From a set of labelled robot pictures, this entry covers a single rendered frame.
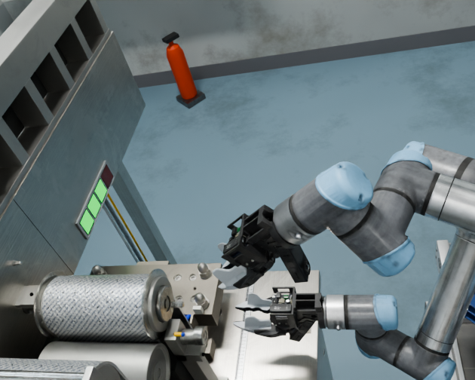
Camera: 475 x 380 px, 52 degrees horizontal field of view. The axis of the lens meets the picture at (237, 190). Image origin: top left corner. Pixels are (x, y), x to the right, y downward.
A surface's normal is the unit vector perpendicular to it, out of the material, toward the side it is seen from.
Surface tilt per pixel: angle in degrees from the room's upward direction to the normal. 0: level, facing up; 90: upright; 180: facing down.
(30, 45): 90
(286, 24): 90
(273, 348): 0
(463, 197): 26
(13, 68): 90
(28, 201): 90
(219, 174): 0
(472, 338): 0
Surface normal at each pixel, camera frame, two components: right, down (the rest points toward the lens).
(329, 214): -0.34, 0.57
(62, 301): -0.26, -0.27
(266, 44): -0.11, 0.72
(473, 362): -0.22, -0.69
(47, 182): 0.96, -0.07
